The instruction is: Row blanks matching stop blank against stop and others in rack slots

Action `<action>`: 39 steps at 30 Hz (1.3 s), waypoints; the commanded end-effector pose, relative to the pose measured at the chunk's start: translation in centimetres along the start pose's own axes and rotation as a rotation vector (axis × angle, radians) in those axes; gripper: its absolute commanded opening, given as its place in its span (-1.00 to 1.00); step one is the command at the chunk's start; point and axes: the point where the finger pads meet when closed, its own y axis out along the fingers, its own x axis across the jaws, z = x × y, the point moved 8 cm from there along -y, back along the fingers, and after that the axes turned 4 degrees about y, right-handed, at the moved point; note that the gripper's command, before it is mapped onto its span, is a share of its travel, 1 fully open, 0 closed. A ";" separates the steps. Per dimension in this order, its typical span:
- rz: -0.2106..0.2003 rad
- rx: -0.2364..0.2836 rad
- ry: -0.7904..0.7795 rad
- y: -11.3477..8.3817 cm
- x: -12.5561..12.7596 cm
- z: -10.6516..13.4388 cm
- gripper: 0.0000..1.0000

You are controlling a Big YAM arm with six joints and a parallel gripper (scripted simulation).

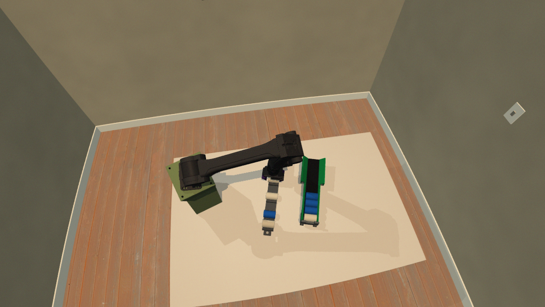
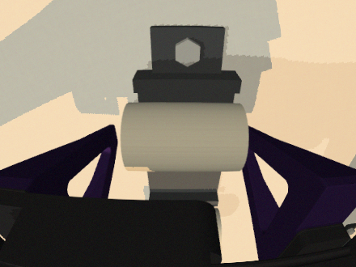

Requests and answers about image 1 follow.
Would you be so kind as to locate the blue plastic bar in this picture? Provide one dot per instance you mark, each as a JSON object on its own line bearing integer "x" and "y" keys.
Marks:
{"x": 269, "y": 214}
{"x": 310, "y": 210}
{"x": 311, "y": 203}
{"x": 312, "y": 196}

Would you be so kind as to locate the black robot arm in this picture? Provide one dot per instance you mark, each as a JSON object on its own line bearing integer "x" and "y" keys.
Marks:
{"x": 197, "y": 169}

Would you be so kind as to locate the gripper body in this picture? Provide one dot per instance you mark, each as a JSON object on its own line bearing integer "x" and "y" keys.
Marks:
{"x": 275, "y": 175}

